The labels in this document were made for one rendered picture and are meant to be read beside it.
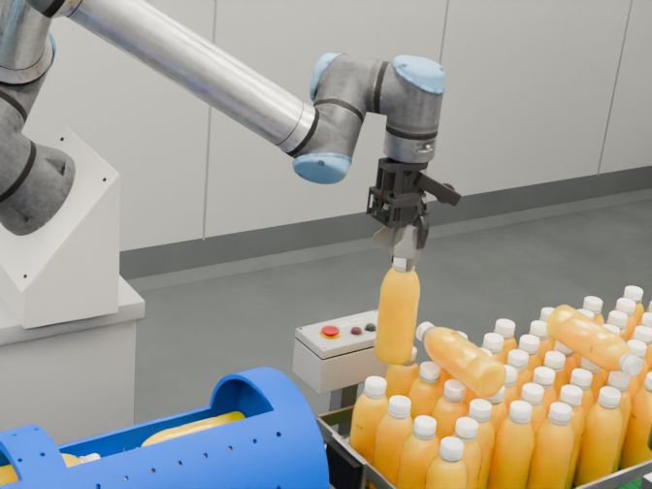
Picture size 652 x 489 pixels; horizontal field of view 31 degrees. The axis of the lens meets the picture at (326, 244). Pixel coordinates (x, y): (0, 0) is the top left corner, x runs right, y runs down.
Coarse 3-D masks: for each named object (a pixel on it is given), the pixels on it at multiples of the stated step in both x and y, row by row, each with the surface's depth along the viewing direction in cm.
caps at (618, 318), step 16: (640, 288) 264; (592, 304) 255; (624, 304) 256; (544, 320) 249; (608, 320) 251; (624, 320) 250; (464, 336) 236; (496, 336) 237; (528, 336) 238; (544, 336) 243; (640, 336) 244; (512, 352) 231; (640, 352) 238; (512, 368) 226; (544, 368) 227; (592, 368) 231; (528, 384) 220; (576, 384) 226; (624, 384) 226; (528, 400) 219; (576, 400) 219; (608, 400) 219; (560, 416) 213
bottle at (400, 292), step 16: (400, 272) 214; (384, 288) 215; (400, 288) 213; (416, 288) 214; (384, 304) 216; (400, 304) 214; (416, 304) 216; (384, 320) 216; (400, 320) 215; (384, 336) 218; (400, 336) 217; (384, 352) 219; (400, 352) 218
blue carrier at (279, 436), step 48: (240, 384) 202; (288, 384) 189; (0, 432) 173; (144, 432) 196; (240, 432) 179; (288, 432) 183; (48, 480) 163; (96, 480) 166; (144, 480) 169; (192, 480) 173; (240, 480) 176; (288, 480) 181
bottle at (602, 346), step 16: (560, 320) 233; (576, 320) 231; (592, 320) 231; (560, 336) 233; (576, 336) 230; (592, 336) 227; (608, 336) 226; (576, 352) 232; (592, 352) 226; (608, 352) 224; (624, 352) 224; (608, 368) 225
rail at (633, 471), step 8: (640, 464) 223; (648, 464) 224; (624, 472) 220; (632, 472) 221; (640, 472) 223; (648, 472) 225; (600, 480) 217; (608, 480) 218; (616, 480) 220; (624, 480) 221; (632, 480) 223; (576, 488) 214; (584, 488) 215; (592, 488) 216; (600, 488) 217; (608, 488) 219
